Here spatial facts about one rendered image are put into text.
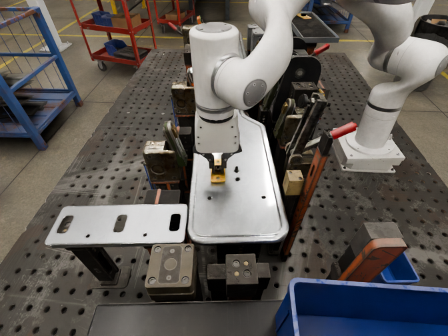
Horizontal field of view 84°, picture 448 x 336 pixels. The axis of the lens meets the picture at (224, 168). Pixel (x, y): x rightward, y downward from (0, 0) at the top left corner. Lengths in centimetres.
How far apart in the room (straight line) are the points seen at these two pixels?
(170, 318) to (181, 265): 8
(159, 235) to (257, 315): 25
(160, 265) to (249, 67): 35
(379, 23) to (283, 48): 46
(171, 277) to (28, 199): 199
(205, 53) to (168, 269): 36
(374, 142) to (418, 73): 31
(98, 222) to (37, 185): 184
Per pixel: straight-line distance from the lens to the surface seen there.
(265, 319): 46
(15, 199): 243
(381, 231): 37
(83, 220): 64
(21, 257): 107
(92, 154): 132
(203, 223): 56
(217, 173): 64
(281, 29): 44
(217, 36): 44
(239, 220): 56
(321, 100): 55
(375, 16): 85
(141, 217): 59
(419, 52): 103
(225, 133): 54
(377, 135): 117
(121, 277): 88
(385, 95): 109
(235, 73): 41
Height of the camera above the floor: 147
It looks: 45 degrees down
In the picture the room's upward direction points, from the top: straight up
